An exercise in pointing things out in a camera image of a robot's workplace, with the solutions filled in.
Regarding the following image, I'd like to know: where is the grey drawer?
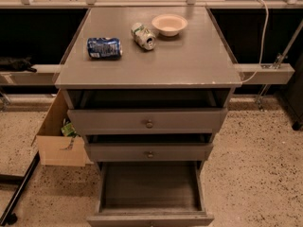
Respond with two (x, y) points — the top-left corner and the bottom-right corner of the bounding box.
(67, 108), (227, 135)
(87, 162), (214, 227)
(85, 143), (213, 162)

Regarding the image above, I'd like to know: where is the white paper bowl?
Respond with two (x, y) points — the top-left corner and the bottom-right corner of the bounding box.
(151, 14), (187, 37)

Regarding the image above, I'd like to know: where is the grey horizontal rail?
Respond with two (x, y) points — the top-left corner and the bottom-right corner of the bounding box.
(0, 63), (294, 86)

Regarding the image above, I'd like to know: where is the grey middle drawer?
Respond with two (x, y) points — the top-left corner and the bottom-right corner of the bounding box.
(85, 143), (213, 162)

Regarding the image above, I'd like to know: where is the black cart with wheel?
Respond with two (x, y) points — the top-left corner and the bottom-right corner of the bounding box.
(285, 53), (303, 131)

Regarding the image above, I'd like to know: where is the blue soda can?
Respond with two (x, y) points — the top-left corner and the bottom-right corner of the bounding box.
(87, 38), (122, 59)

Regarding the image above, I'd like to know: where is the grey top drawer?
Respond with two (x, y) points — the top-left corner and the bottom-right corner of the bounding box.
(67, 108), (227, 135)

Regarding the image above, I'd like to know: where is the grey bottom drawer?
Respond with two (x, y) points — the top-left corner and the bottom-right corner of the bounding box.
(87, 162), (214, 227)

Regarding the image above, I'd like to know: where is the black object on rail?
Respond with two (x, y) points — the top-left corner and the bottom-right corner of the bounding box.
(0, 57), (37, 73)

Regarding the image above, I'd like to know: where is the grey wooden drawer cabinet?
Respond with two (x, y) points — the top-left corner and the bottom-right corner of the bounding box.
(54, 6), (243, 175)

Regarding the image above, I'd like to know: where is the cardboard box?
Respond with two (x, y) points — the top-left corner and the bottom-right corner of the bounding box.
(36, 91), (87, 166)

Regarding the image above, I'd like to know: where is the green and silver soda can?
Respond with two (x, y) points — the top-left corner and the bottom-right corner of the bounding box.
(131, 23), (155, 51)

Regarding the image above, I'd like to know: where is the black floor stand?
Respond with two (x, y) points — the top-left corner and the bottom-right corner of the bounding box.
(0, 153), (40, 227)

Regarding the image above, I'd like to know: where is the metal diagonal strut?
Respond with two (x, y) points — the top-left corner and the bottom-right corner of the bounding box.
(255, 19), (303, 112)

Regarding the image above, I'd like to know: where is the green packet in box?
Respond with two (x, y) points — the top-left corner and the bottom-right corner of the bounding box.
(61, 120), (77, 137)

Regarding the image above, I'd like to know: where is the white cable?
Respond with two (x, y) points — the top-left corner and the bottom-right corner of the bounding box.
(239, 0), (270, 84)

